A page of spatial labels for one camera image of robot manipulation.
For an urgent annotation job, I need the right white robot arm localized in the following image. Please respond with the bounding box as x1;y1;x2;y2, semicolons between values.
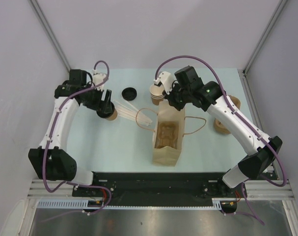
158;66;283;197

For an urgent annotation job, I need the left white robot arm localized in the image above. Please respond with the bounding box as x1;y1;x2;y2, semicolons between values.
28;69;117;197

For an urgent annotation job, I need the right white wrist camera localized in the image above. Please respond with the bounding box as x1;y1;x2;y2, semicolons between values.
154;71;175;95

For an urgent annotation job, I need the aluminium frame rail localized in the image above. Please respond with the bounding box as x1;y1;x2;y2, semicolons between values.
27;179;295;201

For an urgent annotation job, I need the brown pulp cup carrier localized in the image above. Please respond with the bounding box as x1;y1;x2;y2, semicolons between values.
213;95;242;135
155;121;179;149

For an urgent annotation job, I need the paper-wrapped straw, middle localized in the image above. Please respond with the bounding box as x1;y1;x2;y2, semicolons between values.
114;103;153;123

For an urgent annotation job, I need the purple cable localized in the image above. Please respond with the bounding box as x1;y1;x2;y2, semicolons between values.
155;55;288;226
43;60;112;222

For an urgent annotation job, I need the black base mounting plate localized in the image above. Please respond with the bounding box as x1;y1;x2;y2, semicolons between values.
70;171;279;207

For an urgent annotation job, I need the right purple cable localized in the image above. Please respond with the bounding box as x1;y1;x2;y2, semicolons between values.
155;55;288;226

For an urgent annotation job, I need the white slotted cable duct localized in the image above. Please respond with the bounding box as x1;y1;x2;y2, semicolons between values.
37;199;236;210

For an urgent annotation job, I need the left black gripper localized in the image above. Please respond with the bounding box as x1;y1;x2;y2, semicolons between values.
81;84;111;114

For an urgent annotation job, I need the black plastic cup lid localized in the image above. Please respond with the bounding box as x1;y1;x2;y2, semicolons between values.
96;111;111;118

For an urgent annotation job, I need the paper-wrapped straw, separate long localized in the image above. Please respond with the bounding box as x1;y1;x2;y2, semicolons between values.
114;100;139;116

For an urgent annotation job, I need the brown paper cup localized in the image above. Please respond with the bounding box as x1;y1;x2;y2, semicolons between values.
107;109;118;121

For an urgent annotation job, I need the beige paper takeout bag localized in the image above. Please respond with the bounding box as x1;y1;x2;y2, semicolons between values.
135;100;207;167

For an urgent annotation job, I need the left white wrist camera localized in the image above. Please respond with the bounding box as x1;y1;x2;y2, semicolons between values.
92;70;108;91

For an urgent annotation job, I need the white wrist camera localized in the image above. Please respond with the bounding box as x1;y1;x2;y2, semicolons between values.
92;70;108;91
154;71;175;95

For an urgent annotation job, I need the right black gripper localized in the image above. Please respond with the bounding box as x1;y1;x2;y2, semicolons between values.
163;81;191;112

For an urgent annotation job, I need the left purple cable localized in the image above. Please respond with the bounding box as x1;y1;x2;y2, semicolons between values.
43;60;112;222

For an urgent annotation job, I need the stack of brown paper cups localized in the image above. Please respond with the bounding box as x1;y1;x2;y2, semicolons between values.
149;84;164;105

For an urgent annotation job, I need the stack of black lids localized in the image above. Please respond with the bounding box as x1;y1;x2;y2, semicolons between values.
121;87;137;101

